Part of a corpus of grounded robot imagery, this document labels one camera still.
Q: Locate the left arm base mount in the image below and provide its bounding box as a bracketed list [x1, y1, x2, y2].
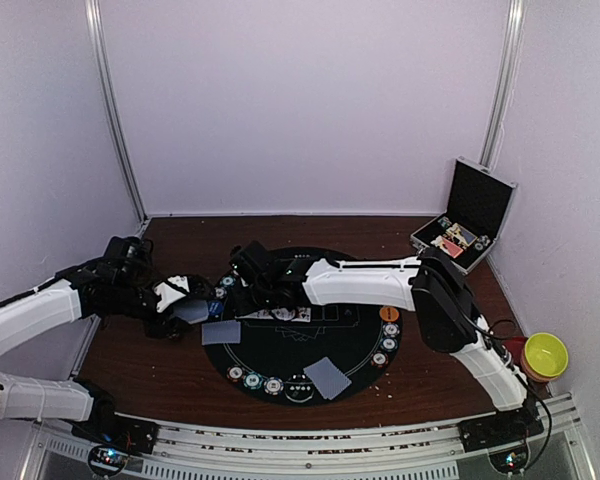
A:
[69, 415, 159, 455]

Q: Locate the red patterned bowl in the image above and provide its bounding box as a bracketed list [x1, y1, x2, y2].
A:
[503, 336, 551, 383]

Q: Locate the red-white poker chip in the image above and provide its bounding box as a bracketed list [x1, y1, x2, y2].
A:
[371, 352, 389, 368]
[226, 366, 245, 382]

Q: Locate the aluminium poker chip case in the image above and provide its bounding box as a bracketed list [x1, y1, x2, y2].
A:
[410, 157, 517, 275]

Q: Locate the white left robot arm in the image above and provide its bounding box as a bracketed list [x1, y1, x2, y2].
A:
[0, 237, 195, 444]

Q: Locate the yellow-green plastic bowl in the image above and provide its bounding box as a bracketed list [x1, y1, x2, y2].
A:
[522, 332, 569, 379]

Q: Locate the black round poker mat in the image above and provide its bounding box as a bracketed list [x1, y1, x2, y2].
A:
[203, 247, 403, 407]

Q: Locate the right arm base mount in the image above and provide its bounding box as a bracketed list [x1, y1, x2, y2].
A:
[457, 411, 544, 452]

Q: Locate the face-up three of spades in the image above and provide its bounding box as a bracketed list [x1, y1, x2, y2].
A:
[246, 310, 273, 320]

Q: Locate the aluminium front rail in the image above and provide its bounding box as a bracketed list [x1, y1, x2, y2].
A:
[16, 394, 600, 479]

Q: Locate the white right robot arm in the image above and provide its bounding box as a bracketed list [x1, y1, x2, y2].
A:
[230, 241, 533, 442]

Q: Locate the red card deck in case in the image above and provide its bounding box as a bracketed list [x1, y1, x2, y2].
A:
[436, 236, 464, 258]

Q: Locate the face-up queen of spades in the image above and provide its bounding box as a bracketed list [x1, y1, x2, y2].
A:
[294, 308, 311, 322]

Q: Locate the aluminium right corner post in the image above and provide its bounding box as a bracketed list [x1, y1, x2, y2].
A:
[479, 0, 527, 169]

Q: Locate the dealt playing card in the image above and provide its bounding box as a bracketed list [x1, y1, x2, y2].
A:
[303, 357, 352, 400]
[201, 320, 242, 346]

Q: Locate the aluminium corner post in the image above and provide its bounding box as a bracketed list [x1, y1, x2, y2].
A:
[479, 0, 527, 169]
[84, 0, 148, 225]

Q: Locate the face-up red card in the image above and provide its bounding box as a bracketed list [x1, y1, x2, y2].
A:
[270, 308, 297, 321]

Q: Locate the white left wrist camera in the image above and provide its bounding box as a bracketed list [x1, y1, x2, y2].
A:
[153, 276, 190, 313]

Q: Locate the blue-backed playing card deck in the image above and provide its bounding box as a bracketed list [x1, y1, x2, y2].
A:
[173, 300, 209, 325]

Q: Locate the green-white single poker chip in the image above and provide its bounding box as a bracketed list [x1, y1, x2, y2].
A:
[221, 275, 236, 287]

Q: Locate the aluminium left corner post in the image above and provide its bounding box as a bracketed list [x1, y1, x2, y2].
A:
[84, 0, 148, 225]

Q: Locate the orange round dealer button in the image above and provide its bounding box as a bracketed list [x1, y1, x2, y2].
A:
[379, 306, 400, 323]

